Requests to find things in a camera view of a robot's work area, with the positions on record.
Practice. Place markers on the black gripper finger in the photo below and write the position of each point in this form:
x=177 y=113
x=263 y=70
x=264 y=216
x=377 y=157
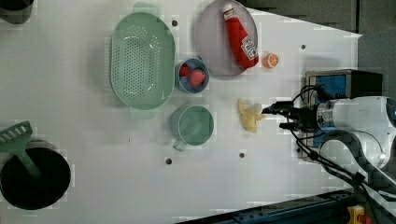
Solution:
x=288 y=126
x=279 y=108

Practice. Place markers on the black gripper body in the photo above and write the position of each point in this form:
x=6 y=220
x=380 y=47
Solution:
x=305 y=118

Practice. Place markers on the peeled yellow banana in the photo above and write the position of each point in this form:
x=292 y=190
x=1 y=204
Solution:
x=250 y=115

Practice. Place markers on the green mug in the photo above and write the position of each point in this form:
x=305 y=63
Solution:
x=191 y=125

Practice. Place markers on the orange half slice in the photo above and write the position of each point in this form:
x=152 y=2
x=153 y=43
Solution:
x=270 y=60

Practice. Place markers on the red ketchup bottle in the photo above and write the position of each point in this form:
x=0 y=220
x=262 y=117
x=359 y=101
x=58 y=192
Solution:
x=243 y=47

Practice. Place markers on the grey round plate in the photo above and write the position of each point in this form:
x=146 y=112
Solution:
x=212 y=41

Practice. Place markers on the large red strawberry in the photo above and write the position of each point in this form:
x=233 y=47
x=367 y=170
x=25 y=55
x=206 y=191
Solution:
x=197 y=77

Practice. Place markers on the blue small bowl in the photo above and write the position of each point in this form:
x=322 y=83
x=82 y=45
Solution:
x=183 y=83

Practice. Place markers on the small red strawberry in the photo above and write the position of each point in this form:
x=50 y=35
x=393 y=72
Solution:
x=184 y=70

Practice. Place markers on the yellow red emergency button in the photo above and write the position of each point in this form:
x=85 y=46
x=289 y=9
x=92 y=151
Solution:
x=357 y=215

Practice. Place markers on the green perforated colander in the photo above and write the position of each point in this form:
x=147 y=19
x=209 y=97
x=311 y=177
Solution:
x=142 y=61

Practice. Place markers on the green slotted spatula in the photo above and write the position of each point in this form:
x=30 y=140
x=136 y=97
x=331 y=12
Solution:
x=14 y=140

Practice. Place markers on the black round pot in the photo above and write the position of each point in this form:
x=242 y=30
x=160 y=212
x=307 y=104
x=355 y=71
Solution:
x=24 y=191

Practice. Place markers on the dark cup at corner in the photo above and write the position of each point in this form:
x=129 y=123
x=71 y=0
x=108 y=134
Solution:
x=16 y=11

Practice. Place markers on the blue metal frame rail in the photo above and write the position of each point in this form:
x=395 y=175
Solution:
x=326 y=208

